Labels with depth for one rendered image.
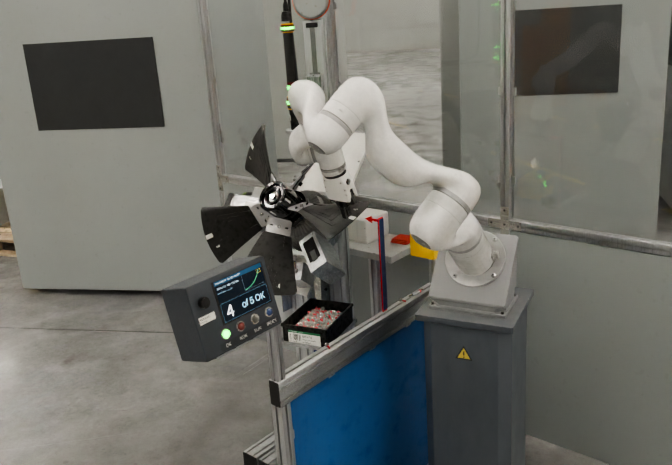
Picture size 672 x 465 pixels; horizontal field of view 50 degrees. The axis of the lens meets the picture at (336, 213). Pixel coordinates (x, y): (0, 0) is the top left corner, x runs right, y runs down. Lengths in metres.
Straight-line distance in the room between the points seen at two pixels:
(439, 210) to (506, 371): 0.62
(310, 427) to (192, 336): 0.64
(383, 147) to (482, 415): 0.96
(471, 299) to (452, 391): 0.31
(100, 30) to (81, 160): 0.86
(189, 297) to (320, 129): 0.52
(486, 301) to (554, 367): 0.90
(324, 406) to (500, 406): 0.54
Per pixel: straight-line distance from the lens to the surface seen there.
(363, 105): 1.82
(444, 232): 1.92
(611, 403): 3.06
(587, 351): 2.99
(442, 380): 2.36
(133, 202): 4.90
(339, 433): 2.42
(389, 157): 1.85
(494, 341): 2.24
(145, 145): 4.76
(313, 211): 2.49
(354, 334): 2.32
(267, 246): 2.55
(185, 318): 1.79
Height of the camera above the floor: 1.89
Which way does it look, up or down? 17 degrees down
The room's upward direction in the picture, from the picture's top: 4 degrees counter-clockwise
